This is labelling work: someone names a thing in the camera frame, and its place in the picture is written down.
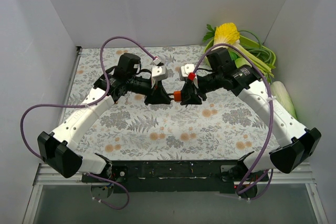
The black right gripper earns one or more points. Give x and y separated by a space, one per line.
194 94

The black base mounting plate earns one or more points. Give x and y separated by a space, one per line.
181 176

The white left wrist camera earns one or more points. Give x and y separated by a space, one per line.
158 72

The green plastic basket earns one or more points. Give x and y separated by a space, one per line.
211 41

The dark green vegetable toy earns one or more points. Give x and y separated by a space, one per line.
233 55

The pale celery stalks toy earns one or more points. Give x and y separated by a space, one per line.
265 68

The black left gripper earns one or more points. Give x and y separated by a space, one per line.
154 94

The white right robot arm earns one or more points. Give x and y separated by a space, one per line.
296 142

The green parsley leaf toy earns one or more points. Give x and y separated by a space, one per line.
210 33

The aluminium frame rail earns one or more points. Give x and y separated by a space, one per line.
173 192

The green napa cabbage toy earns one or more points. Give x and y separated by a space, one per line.
279 90

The green long beans toy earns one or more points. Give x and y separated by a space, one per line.
256 48

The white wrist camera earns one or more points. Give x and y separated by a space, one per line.
186 72
158 72

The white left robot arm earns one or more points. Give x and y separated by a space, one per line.
58 147

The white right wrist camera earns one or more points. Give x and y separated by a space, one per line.
186 72

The orange and black padlock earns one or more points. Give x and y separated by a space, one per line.
176 96

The yellow napa cabbage toy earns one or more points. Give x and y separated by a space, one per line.
227 33

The floral patterned table mat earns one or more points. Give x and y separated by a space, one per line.
222 127

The round green cabbage toy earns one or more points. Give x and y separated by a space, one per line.
239 62

